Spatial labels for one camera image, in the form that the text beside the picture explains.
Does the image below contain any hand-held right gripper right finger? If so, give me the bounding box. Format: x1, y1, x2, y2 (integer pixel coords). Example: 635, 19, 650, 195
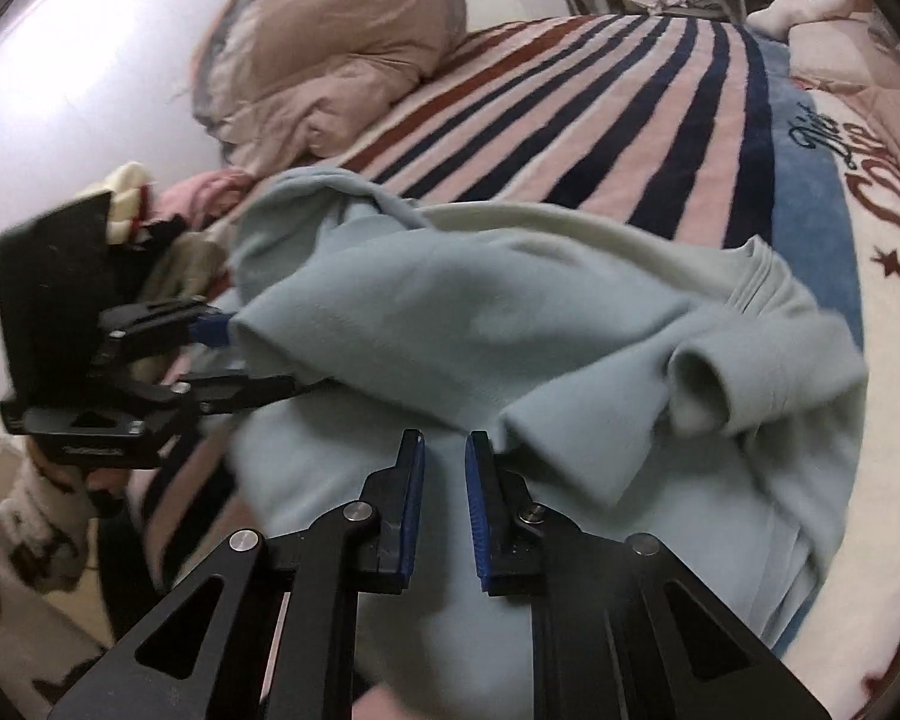
465, 430, 833, 720

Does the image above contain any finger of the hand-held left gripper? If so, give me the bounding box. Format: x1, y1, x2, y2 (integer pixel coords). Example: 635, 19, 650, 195
174, 371, 302, 418
96, 298, 230, 362

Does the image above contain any person's left hand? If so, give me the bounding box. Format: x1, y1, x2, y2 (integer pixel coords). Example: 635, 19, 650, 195
28, 441, 132, 520

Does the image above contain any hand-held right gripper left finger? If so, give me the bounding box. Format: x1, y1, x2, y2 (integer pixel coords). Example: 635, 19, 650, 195
45, 427, 427, 720

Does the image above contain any white plush blanket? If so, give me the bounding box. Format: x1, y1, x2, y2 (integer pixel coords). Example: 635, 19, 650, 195
745, 0, 871, 36

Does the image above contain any pink cloth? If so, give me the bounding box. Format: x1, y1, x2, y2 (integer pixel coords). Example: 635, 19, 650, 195
150, 169, 260, 235

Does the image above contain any light blue sweatshirt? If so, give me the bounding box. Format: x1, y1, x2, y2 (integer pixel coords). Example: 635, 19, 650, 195
225, 165, 871, 720

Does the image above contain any beige pink pillow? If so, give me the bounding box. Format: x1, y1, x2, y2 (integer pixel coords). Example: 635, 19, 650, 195
786, 13, 900, 102

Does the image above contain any olive beige cloth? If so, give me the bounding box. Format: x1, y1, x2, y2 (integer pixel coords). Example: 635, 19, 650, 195
141, 231, 235, 305

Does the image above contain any pink grey duvet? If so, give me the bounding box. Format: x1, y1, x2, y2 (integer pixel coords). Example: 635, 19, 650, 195
187, 0, 470, 166

